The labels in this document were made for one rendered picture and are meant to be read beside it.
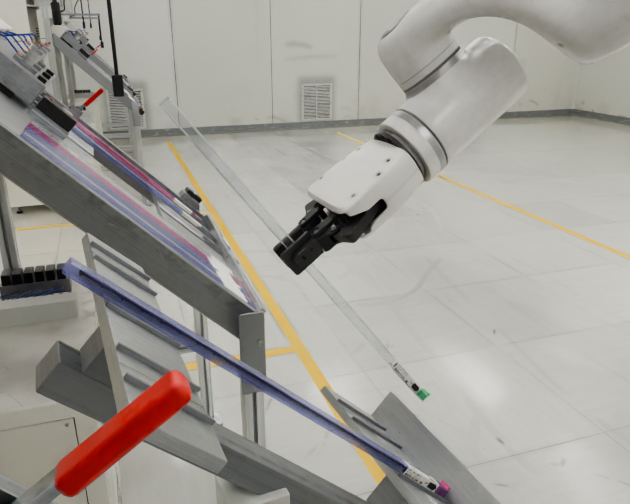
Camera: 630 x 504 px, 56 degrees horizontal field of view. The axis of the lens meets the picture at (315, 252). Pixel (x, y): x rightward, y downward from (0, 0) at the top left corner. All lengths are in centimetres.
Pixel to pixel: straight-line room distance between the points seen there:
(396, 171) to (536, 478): 148
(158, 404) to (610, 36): 52
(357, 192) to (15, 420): 80
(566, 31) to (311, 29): 747
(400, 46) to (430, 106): 7
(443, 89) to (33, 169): 64
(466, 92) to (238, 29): 718
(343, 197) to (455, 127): 14
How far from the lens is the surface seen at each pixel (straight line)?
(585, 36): 63
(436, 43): 67
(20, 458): 125
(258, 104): 791
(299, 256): 63
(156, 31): 766
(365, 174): 63
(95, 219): 104
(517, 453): 206
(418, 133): 65
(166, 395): 24
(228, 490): 63
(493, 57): 70
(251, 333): 110
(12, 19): 458
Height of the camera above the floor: 124
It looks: 20 degrees down
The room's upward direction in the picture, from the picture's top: straight up
